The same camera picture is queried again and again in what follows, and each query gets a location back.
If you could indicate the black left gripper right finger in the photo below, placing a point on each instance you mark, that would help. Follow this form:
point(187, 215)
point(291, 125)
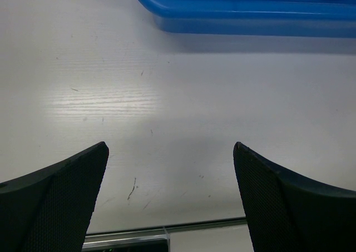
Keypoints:
point(286, 211)

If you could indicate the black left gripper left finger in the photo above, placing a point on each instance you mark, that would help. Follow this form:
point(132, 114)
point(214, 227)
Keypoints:
point(51, 209)

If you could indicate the blue plastic bin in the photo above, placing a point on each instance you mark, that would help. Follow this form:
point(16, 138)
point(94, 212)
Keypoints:
point(311, 18)

